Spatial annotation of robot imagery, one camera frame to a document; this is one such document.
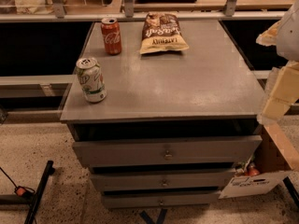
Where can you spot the metal shelf rail frame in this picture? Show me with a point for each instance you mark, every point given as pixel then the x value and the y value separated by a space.
pixel 124 10

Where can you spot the orange item in box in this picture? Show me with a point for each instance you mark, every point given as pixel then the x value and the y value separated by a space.
pixel 252 169

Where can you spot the brown chip bag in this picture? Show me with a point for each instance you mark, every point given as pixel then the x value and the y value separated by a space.
pixel 161 32

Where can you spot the orange cable clip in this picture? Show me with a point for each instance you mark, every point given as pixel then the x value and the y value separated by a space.
pixel 24 192

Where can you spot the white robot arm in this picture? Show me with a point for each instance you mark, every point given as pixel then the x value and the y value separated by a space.
pixel 287 45

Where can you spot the black stand leg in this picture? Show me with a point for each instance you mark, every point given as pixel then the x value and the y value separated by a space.
pixel 34 204

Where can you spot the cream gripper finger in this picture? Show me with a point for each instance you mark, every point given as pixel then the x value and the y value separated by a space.
pixel 281 91
pixel 269 37

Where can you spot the bottom grey drawer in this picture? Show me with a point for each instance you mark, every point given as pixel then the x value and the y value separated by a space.
pixel 160 199

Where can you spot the grey drawer cabinet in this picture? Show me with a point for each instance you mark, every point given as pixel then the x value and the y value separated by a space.
pixel 204 91

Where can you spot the grey drawer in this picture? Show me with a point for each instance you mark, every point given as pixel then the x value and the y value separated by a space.
pixel 166 151
pixel 160 199
pixel 162 179

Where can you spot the middle grey drawer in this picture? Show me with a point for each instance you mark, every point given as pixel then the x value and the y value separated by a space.
pixel 162 179

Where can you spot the top grey drawer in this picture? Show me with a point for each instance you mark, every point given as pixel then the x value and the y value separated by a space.
pixel 166 151

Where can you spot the green white 7up can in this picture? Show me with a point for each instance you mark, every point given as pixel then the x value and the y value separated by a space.
pixel 91 80

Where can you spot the open cardboard box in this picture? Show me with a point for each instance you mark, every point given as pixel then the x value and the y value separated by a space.
pixel 275 159

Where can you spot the red cola can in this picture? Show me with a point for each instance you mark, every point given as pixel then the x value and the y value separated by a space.
pixel 111 35

